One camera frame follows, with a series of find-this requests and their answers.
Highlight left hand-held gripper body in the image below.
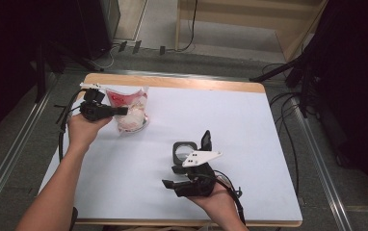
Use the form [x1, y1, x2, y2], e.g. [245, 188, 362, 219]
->
[79, 82, 116, 122]

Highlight dark cabinet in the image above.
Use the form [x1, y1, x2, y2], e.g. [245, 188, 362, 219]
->
[75, 0, 121, 61]

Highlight red and clear pouch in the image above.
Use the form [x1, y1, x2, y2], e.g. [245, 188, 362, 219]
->
[105, 86, 150, 134]

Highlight white paper sheet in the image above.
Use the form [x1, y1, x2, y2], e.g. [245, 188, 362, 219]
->
[39, 84, 302, 222]

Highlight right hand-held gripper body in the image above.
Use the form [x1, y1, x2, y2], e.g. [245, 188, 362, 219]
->
[172, 149, 223, 197]

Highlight metal floor strip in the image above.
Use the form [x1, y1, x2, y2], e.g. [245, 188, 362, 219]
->
[66, 67, 253, 81]

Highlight black floor cables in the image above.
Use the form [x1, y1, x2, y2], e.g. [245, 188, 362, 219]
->
[262, 62, 302, 196]

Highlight black metal stand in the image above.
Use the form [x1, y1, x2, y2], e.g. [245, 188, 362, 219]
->
[249, 47, 321, 118]
[34, 39, 104, 104]

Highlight light wooden frame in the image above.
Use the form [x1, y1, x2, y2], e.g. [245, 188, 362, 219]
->
[174, 0, 329, 63]

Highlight hand-held gripper cable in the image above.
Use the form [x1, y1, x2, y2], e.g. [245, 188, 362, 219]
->
[213, 169, 247, 225]
[54, 89, 89, 163]

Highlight wooden table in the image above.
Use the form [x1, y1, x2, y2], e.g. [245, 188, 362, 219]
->
[39, 72, 303, 228]

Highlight left hand-held gripper cable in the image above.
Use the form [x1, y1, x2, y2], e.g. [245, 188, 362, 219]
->
[54, 89, 89, 163]

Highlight white floor cable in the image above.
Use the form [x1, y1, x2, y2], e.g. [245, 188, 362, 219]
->
[96, 44, 118, 70]

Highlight right hand-held gripper cable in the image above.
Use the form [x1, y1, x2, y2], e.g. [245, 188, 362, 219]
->
[213, 169, 247, 225]

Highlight black hanging cable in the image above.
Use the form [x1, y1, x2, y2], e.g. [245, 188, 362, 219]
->
[171, 0, 199, 53]

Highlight black curtain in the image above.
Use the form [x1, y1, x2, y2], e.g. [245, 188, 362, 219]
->
[0, 0, 87, 145]
[301, 0, 368, 210]

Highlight person's right hand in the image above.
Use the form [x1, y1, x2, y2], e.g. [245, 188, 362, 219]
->
[186, 183, 240, 222]

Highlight person's left hand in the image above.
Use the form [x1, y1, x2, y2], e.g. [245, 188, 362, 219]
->
[66, 113, 113, 152]

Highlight metal floor rail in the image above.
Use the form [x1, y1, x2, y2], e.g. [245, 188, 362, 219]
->
[0, 75, 58, 222]
[292, 95, 354, 231]

